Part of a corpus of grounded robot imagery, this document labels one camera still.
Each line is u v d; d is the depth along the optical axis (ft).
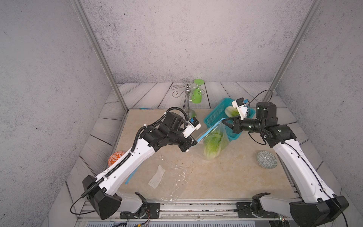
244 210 2.37
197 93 3.58
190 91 3.15
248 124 1.93
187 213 2.39
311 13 2.38
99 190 1.25
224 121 2.20
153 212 2.38
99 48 2.80
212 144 2.44
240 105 1.94
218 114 3.73
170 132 1.71
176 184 2.66
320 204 1.21
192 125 1.94
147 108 4.01
